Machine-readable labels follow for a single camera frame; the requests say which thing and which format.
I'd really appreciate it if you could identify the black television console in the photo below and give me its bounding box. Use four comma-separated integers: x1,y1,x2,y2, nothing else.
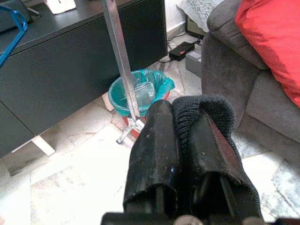
0,0,168,176

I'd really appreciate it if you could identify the blue plastic hanger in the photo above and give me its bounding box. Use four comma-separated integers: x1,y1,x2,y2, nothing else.
0,4,29,68

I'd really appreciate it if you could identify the red bin with teal bag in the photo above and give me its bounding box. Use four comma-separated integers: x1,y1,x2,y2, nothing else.
108,69,176,141

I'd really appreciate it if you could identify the black power adapter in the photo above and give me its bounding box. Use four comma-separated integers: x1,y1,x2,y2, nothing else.
168,41,195,61

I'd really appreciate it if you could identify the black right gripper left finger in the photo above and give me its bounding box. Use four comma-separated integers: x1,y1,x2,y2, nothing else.
123,99,182,214

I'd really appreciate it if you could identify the white tissue box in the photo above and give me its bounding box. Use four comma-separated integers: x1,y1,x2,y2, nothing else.
44,0,77,15

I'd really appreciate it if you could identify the red cushion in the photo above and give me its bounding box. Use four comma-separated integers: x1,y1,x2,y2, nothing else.
235,0,300,108

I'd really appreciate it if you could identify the dark grey fabric sofa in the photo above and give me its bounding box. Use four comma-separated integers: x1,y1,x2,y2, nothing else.
201,0,300,165

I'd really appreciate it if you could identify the clear plastic container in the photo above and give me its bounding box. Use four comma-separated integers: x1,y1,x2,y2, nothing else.
133,82,157,110

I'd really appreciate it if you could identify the silver metal clothes rack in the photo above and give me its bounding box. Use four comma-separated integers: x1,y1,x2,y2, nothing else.
100,0,146,145

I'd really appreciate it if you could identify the grey electrical box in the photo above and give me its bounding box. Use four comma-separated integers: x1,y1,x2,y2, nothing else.
185,50,203,79

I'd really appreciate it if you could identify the white lace cloth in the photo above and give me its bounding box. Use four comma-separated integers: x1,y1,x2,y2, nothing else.
175,0,225,33

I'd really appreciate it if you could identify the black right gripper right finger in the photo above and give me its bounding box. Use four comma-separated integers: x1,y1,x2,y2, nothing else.
172,93,263,218

